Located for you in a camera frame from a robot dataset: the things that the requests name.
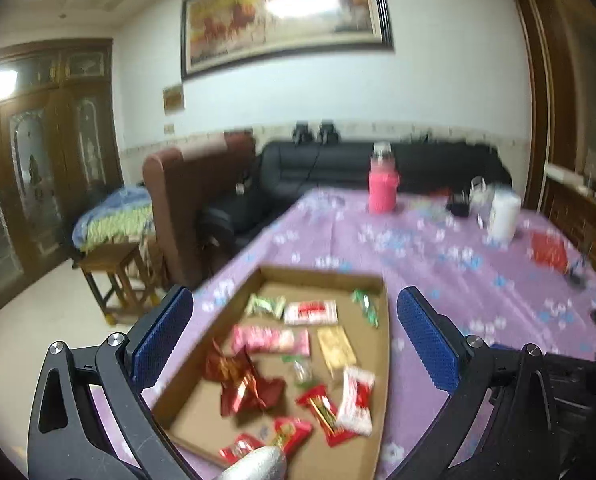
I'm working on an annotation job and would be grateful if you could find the dark red foil snack packet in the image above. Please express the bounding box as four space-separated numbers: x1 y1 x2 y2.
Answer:
220 350 286 417

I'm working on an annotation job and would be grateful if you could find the clear green candy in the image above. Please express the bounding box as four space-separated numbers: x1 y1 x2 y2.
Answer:
282 356 318 390

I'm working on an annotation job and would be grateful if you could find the white red snack packet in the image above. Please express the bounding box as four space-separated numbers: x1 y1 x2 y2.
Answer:
336 366 375 437
283 300 338 326

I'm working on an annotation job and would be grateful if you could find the dark red candy packet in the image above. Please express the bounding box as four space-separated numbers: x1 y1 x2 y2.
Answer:
202 341 247 385

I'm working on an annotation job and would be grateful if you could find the pink long snack packet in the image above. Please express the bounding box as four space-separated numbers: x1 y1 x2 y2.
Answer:
231 325 311 358

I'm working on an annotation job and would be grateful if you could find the tan biscuit packet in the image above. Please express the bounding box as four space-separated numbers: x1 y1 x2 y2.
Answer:
316 325 358 379

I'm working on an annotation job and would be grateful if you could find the green white candy packet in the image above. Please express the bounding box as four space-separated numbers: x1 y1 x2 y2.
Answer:
245 294 286 320

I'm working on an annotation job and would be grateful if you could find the red green candy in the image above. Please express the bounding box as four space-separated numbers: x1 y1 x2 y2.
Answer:
219 434 264 465

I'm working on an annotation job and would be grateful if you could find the brown cardboard tray box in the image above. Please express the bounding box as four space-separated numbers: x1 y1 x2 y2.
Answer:
153 266 390 479

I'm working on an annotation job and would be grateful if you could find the black small stand on table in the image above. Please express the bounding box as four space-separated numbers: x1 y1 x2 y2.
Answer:
564 255 586 289

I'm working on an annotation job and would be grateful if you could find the purple floral tablecloth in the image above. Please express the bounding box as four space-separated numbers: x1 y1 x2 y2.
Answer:
92 186 596 480

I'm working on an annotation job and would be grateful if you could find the red gift packet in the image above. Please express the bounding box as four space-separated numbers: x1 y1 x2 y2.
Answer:
531 231 568 274

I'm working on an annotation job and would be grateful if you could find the wooden sideboard cabinet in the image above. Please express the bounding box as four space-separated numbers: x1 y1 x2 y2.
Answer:
541 162 596 269

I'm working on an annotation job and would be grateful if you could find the wooden stool with cushion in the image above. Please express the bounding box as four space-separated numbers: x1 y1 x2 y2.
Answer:
71 185 159 326

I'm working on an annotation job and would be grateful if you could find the white plastic jar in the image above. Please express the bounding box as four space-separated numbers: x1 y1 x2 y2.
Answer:
487 190 522 244

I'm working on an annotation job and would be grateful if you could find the black pouch on table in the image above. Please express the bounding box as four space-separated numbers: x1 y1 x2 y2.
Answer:
446 195 470 218

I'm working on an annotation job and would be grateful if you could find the clear glass cup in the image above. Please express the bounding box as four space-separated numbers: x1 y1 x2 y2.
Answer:
469 177 492 229

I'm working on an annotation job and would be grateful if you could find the black leather sofa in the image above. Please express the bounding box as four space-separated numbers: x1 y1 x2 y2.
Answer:
198 140 513 254

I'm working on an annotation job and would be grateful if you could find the brown armchair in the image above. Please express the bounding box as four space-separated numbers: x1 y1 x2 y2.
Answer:
142 130 256 289

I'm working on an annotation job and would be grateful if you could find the pink thermos bottle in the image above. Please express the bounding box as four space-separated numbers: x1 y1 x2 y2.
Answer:
368 142 400 214

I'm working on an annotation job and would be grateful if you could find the dark wooden wardrobe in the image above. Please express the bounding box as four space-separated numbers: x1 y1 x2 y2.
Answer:
0 38 123 310

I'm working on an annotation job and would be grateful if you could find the framed horse painting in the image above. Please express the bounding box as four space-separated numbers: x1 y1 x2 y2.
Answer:
181 0 394 80

